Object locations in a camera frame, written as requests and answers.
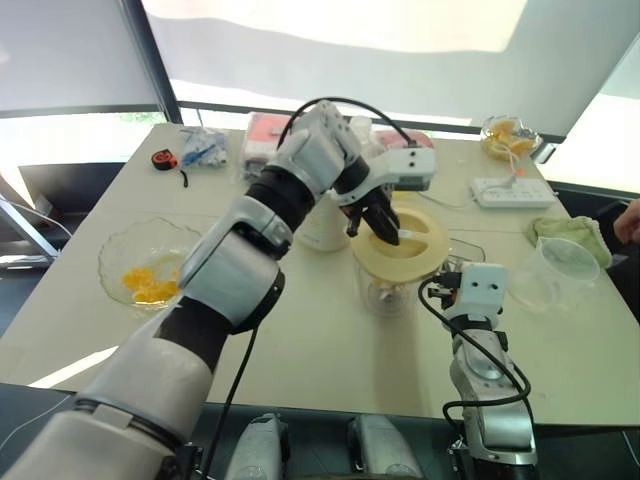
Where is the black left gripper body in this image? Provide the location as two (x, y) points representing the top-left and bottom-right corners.
(338, 186), (395, 222)

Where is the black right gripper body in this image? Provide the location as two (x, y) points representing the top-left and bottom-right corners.
(429, 269), (463, 308)

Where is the cream blender lid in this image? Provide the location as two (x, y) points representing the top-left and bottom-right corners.
(349, 206), (452, 283)

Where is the clear blender jar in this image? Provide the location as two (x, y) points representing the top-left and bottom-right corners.
(351, 237), (484, 318)

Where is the orange slice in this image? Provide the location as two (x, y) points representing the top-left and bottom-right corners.
(133, 281), (182, 306)
(121, 266), (154, 292)

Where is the person's bare hand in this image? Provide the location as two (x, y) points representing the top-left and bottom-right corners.
(613, 197), (640, 242)

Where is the white cup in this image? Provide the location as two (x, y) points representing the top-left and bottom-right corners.
(294, 191), (352, 253)

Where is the red package in plastic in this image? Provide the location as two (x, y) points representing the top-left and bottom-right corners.
(374, 128), (436, 152)

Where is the white power strip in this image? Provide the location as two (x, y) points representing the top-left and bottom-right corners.
(469, 176), (558, 209)

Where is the empty clear measuring cup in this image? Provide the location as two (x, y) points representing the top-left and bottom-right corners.
(506, 235), (602, 314)

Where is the green cloth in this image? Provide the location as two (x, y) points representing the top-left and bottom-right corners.
(526, 215), (614, 269)

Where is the white plug with orange tag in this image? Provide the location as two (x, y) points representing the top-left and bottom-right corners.
(501, 148), (524, 189)

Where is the bagged red grey cloth stack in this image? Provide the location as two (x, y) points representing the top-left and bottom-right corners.
(242, 111), (297, 184)

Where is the faceted glass bowl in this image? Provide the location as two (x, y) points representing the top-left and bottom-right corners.
(479, 114), (544, 162)

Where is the black chair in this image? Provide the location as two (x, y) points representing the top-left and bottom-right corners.
(548, 180), (640, 236)

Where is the plastic bag with blue pens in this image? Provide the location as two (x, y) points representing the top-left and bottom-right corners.
(178, 125), (232, 169)

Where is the black orange tape measure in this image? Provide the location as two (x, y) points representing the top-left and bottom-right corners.
(150, 148), (180, 172)

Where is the wavy clear glass bowl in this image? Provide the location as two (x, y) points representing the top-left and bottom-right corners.
(97, 215), (204, 314)

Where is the black side furniture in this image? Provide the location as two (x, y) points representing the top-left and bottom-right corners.
(16, 161), (127, 217)

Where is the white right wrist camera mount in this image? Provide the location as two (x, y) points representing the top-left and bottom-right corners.
(456, 262), (509, 320)

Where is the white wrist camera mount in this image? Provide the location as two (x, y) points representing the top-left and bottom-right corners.
(331, 147), (438, 207)
(456, 262), (509, 320)

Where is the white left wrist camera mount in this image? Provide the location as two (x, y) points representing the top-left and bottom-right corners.
(331, 147), (438, 207)

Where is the white power cable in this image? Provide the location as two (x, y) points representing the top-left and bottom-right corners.
(428, 193), (477, 210)

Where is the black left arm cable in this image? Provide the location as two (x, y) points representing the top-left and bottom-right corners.
(203, 96), (420, 480)

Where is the grey metal frame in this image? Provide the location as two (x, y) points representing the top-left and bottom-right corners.
(0, 191), (62, 267)

